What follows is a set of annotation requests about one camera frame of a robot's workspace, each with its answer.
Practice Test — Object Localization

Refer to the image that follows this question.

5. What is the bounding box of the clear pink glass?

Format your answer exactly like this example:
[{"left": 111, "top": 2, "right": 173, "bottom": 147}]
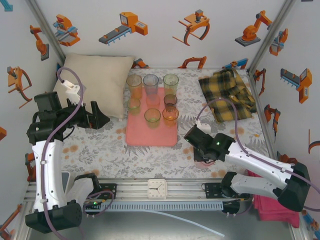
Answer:
[{"left": 196, "top": 159, "right": 216, "bottom": 169}]

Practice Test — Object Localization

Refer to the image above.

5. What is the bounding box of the medium orange glass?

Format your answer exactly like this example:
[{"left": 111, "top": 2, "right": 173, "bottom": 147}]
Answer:
[{"left": 162, "top": 106, "right": 180, "bottom": 128}]

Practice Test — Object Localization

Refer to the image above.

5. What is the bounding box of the small green glass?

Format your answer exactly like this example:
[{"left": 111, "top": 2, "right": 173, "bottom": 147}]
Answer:
[{"left": 126, "top": 97, "right": 142, "bottom": 116}]

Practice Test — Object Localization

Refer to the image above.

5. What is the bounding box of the tall orange glass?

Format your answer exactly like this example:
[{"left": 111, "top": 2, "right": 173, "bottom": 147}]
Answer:
[{"left": 125, "top": 74, "right": 143, "bottom": 100}]

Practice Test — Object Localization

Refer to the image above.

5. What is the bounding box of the smoky grey glass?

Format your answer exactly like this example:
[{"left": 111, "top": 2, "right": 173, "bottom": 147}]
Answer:
[{"left": 163, "top": 94, "right": 178, "bottom": 110}]

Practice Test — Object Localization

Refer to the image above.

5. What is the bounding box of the medium green glass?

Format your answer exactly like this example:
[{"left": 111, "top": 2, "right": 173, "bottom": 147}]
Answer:
[{"left": 144, "top": 108, "right": 162, "bottom": 130}]

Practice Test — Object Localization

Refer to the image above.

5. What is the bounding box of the light pink textured glass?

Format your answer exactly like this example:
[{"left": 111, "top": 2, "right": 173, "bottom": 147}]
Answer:
[{"left": 145, "top": 94, "right": 161, "bottom": 110}]

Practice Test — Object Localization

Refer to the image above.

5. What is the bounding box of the tall blue glass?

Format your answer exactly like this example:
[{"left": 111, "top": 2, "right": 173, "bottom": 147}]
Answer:
[{"left": 142, "top": 73, "right": 160, "bottom": 96}]

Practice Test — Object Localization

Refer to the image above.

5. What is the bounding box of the tall green glass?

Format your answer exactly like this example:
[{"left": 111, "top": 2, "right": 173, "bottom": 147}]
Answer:
[{"left": 162, "top": 73, "right": 180, "bottom": 97}]

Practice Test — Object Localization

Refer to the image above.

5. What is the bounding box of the pink plastic tray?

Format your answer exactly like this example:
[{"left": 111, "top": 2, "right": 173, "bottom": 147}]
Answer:
[{"left": 124, "top": 86, "right": 179, "bottom": 147}]

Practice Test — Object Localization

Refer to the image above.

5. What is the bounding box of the cream pillow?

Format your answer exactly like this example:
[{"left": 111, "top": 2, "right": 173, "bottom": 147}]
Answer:
[{"left": 52, "top": 52, "right": 137, "bottom": 120}]

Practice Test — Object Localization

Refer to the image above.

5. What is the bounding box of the white square clock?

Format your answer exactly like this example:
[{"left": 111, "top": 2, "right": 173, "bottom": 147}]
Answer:
[{"left": 147, "top": 178, "right": 168, "bottom": 200}]

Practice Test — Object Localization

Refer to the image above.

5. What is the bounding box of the yellow black plaid shirt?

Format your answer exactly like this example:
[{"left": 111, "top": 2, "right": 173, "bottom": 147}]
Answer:
[{"left": 198, "top": 68, "right": 258, "bottom": 124}]

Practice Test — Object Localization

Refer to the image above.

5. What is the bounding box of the white grey box device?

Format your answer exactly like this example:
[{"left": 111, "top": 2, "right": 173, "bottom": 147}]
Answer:
[{"left": 59, "top": 170, "right": 71, "bottom": 195}]

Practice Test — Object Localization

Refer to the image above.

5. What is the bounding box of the thin white tube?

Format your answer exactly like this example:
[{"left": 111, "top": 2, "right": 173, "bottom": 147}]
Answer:
[{"left": 142, "top": 209, "right": 225, "bottom": 238}]

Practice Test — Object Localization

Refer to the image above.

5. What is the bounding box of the small circuit board with LED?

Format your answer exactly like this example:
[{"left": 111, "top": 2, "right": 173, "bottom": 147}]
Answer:
[{"left": 84, "top": 199, "right": 104, "bottom": 208}]

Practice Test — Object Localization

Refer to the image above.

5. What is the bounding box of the magenta folded towel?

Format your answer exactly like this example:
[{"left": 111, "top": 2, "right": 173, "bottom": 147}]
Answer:
[{"left": 246, "top": 169, "right": 300, "bottom": 229}]

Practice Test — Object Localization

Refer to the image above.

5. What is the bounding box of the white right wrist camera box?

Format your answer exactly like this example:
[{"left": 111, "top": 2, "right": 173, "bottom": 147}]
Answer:
[{"left": 195, "top": 119, "right": 212, "bottom": 134}]

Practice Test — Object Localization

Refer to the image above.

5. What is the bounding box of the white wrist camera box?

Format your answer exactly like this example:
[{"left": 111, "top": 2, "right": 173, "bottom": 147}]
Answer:
[
  {"left": 195, "top": 119, "right": 212, "bottom": 134},
  {"left": 59, "top": 79, "right": 85, "bottom": 107}
]

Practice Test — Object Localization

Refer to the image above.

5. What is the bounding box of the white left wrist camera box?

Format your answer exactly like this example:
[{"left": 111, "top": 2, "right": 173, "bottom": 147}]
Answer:
[{"left": 59, "top": 79, "right": 85, "bottom": 107}]

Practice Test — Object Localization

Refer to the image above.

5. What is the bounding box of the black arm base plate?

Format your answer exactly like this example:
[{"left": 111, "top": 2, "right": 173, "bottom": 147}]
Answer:
[
  {"left": 98, "top": 183, "right": 118, "bottom": 200},
  {"left": 204, "top": 181, "right": 251, "bottom": 200}
]

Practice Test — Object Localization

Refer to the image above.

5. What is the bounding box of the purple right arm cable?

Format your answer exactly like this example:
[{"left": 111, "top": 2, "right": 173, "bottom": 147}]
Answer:
[{"left": 197, "top": 98, "right": 320, "bottom": 218}]

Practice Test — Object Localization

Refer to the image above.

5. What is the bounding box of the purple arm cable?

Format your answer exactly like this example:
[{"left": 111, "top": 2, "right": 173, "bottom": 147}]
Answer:
[
  {"left": 197, "top": 98, "right": 320, "bottom": 218},
  {"left": 41, "top": 68, "right": 115, "bottom": 240}
]

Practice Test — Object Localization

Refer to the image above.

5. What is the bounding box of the white slotted cable duct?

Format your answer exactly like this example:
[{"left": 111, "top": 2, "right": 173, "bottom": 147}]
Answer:
[{"left": 99, "top": 201, "right": 224, "bottom": 212}]

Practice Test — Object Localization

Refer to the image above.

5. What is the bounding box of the aluminium frame bar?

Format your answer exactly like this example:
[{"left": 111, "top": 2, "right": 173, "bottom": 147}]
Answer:
[{"left": 246, "top": 69, "right": 278, "bottom": 156}]

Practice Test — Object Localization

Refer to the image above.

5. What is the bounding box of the aluminium mounting rail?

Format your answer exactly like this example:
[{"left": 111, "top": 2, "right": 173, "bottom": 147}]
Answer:
[{"left": 24, "top": 177, "right": 253, "bottom": 201}]

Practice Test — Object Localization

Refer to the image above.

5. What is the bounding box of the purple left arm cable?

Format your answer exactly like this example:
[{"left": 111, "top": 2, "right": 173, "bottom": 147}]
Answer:
[{"left": 41, "top": 68, "right": 115, "bottom": 240}]

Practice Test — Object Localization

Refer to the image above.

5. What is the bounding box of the aluminium frame post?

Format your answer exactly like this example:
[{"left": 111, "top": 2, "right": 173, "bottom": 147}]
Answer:
[
  {"left": 24, "top": 0, "right": 66, "bottom": 66},
  {"left": 246, "top": 0, "right": 296, "bottom": 73}
]

